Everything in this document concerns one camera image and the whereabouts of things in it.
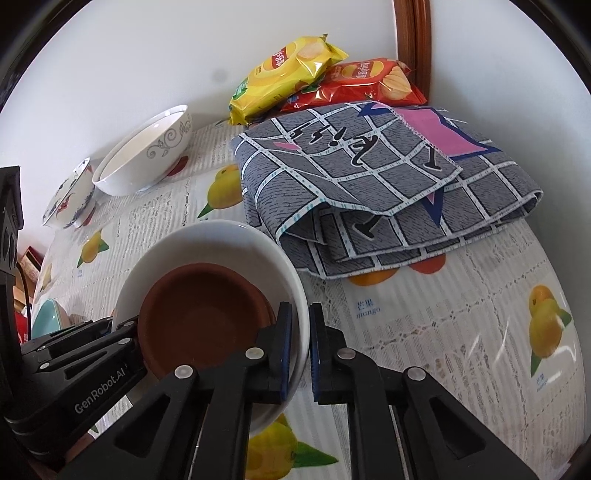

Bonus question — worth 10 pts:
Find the red chips bag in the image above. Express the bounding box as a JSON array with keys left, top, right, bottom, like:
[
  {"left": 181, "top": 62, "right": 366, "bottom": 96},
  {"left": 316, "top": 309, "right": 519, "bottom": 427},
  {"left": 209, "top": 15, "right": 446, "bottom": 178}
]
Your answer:
[{"left": 279, "top": 59, "right": 428, "bottom": 114}]

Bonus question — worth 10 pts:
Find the yellow chips bag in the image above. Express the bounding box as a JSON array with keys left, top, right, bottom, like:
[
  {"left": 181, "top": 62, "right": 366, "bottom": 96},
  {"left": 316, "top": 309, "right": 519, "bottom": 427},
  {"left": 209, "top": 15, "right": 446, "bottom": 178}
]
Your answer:
[{"left": 228, "top": 34, "right": 349, "bottom": 126}]

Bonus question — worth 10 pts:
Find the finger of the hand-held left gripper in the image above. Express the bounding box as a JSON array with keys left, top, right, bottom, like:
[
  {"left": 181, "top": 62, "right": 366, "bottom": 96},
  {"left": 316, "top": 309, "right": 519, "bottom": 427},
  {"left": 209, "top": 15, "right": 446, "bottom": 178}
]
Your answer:
[
  {"left": 28, "top": 336, "right": 141, "bottom": 377},
  {"left": 21, "top": 316, "right": 139, "bottom": 358}
]

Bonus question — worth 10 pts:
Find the large white bowl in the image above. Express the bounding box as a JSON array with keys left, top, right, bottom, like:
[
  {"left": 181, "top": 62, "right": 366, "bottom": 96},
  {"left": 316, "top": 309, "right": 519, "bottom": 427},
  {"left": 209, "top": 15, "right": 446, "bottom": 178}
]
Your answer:
[{"left": 92, "top": 104, "right": 193, "bottom": 198}]

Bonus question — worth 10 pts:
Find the grey checkered cloth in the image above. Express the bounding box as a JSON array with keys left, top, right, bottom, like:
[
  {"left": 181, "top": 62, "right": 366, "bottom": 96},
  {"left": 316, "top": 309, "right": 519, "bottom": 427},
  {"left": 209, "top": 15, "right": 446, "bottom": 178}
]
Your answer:
[{"left": 231, "top": 102, "right": 544, "bottom": 280}]

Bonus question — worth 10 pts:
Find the blue patterned white bowl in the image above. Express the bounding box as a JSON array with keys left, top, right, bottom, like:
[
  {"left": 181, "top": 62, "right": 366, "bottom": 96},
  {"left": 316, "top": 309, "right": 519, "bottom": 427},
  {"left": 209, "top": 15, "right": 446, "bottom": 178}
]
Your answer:
[{"left": 41, "top": 157, "right": 96, "bottom": 230}]

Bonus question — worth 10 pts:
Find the small white bowl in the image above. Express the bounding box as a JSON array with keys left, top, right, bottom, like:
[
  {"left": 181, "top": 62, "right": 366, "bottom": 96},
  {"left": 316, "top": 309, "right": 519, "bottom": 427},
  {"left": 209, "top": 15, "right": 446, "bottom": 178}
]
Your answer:
[{"left": 111, "top": 220, "right": 309, "bottom": 437}]

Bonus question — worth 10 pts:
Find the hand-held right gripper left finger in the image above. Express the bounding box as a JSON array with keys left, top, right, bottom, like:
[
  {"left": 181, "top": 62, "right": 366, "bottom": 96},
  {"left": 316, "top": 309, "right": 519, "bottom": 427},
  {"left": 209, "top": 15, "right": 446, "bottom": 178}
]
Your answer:
[{"left": 58, "top": 301, "right": 294, "bottom": 480}]

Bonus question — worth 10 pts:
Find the blue square plate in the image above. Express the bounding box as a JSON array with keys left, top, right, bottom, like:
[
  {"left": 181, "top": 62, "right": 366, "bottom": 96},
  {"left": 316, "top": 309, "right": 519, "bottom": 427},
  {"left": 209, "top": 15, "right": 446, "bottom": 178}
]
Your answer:
[{"left": 31, "top": 298, "right": 71, "bottom": 344}]

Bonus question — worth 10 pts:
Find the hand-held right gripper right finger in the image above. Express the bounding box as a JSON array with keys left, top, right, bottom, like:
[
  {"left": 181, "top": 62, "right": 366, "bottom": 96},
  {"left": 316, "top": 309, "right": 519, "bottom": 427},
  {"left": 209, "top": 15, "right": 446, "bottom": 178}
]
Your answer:
[{"left": 308, "top": 302, "right": 539, "bottom": 480}]

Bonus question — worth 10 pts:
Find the brown wooden door frame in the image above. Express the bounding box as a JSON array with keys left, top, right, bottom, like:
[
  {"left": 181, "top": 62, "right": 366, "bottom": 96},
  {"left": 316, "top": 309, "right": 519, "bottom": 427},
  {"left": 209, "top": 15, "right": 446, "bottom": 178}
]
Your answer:
[{"left": 392, "top": 0, "right": 432, "bottom": 104}]

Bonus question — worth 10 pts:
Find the red edged book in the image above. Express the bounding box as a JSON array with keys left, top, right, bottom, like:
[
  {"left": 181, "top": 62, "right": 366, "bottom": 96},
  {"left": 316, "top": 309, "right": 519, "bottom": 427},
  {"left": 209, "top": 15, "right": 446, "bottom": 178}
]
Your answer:
[{"left": 18, "top": 247, "right": 43, "bottom": 283}]

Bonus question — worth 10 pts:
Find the black cable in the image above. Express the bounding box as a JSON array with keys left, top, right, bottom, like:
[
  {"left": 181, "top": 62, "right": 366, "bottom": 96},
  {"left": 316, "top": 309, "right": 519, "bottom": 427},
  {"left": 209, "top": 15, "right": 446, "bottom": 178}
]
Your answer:
[{"left": 17, "top": 263, "right": 35, "bottom": 344}]

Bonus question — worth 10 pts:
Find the brown saucer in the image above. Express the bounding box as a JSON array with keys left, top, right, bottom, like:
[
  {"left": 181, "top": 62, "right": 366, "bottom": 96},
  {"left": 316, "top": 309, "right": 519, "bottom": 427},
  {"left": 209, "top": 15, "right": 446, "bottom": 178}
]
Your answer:
[
  {"left": 139, "top": 265, "right": 279, "bottom": 381},
  {"left": 137, "top": 263, "right": 277, "bottom": 380}
]

